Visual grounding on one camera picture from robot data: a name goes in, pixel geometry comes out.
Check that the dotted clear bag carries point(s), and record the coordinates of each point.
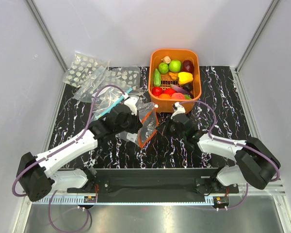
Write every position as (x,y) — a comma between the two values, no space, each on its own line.
(82,68)
(127,78)

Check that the orange ginger piece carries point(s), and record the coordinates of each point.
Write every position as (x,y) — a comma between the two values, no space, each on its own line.
(173,76)

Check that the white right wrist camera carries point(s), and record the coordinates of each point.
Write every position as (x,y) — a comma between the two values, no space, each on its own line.
(178,109)

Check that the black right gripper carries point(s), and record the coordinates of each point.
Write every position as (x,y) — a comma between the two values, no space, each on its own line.
(163,128)

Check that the garlic bulb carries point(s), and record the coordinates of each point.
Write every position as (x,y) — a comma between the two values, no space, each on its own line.
(166,59)

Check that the purple eggplant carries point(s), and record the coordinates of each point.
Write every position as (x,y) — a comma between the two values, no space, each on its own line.
(180,90)

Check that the red tomato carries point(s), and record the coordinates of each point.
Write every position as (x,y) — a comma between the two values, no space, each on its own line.
(156,91)

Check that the yellow bell pepper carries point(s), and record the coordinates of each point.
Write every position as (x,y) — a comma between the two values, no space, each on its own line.
(184,78)

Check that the green apple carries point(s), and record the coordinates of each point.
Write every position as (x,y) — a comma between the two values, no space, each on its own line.
(175,66)

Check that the orange plastic basket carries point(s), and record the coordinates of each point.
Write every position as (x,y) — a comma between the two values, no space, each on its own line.
(166,106)

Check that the green chili pepper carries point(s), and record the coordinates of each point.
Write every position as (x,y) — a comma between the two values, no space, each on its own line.
(187,97)

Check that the red pepper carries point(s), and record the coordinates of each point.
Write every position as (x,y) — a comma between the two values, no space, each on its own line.
(169,91)

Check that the pink peach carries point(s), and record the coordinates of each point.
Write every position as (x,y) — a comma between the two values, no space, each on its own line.
(178,96)

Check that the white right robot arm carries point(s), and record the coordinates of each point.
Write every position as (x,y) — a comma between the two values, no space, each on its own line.
(255,164)

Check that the dark red apple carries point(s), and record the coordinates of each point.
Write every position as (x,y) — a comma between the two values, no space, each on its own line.
(188,66)

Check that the green bitter gourd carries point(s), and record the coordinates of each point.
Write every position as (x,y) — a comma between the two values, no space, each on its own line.
(156,78)

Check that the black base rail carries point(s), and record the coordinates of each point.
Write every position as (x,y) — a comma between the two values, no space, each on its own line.
(152,186)

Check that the blue zipper clear bag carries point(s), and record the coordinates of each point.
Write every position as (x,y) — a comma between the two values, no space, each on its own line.
(105,101)

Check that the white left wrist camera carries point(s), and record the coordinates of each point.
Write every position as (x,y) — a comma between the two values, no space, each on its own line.
(131,102)

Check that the orange zipper clear bag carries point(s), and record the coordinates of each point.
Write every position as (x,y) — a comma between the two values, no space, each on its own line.
(149,120)

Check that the orange tangerine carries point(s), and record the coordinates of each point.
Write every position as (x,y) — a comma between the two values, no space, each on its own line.
(164,96)

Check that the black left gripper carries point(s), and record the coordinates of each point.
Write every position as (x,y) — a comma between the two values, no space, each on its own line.
(137,125)

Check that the light green lime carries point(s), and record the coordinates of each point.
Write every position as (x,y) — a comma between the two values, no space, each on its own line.
(163,68)

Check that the dark mangosteen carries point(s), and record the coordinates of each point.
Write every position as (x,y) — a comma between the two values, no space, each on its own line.
(188,87)

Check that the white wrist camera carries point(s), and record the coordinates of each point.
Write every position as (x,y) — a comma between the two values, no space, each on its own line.
(131,102)
(178,109)

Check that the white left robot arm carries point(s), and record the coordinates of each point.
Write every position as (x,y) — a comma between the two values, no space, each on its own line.
(42,174)

